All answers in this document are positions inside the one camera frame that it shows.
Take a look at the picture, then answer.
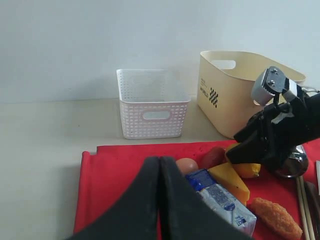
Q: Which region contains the red sausage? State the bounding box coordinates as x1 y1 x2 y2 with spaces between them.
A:
199 146 225 169

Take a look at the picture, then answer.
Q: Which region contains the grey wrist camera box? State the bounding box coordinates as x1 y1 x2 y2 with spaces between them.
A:
251 66 304 106

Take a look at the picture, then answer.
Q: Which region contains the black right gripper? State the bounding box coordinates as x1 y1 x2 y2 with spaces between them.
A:
225 93 320 172

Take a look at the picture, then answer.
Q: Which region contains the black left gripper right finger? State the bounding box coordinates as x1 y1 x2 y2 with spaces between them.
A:
159 156 251 240

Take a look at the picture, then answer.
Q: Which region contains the brown egg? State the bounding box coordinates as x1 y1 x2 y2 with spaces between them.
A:
175 157 199 175

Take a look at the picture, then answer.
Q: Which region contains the yellow lemon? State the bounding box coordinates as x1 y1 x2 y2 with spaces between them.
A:
225 143 261 179

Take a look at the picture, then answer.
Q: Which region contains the wooden chopstick right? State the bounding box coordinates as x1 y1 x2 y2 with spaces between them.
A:
299 175 316 240

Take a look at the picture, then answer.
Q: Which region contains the yellow cheese wedge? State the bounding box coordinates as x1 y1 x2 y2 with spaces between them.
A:
208 162 250 206

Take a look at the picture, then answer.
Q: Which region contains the red tablecloth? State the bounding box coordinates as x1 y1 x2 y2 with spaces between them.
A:
72 139 320 240

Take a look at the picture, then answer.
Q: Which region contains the blue milk carton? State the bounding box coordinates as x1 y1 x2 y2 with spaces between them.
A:
185 169 257 236

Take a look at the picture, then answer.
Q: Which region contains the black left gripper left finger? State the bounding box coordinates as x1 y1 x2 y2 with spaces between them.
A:
69 156 160 240

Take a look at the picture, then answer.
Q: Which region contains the orange fried nugget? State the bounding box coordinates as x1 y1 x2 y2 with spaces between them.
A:
250 197 303 240

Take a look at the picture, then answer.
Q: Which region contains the brown wooden spoon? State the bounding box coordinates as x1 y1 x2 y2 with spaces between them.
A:
304 181 320 240

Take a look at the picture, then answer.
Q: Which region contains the steel knife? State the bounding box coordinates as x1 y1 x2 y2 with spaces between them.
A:
315 160 320 196

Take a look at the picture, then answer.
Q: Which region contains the white perforated plastic basket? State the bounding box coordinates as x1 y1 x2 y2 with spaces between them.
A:
116 69 191 140

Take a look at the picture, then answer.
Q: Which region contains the cream plastic bin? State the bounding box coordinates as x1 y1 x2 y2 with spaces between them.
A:
197 50 306 139

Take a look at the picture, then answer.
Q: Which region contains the shiny steel cup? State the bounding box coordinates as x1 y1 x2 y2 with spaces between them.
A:
271 145 309 179

